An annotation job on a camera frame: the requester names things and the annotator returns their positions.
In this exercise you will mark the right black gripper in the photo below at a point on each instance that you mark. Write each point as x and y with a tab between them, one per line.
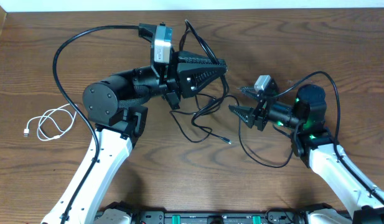
261	109

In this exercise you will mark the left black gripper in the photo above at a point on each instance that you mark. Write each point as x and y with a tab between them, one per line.
182	84

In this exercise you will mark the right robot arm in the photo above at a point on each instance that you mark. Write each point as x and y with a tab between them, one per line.
313	143

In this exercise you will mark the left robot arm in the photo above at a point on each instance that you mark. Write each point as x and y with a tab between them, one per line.
116	106

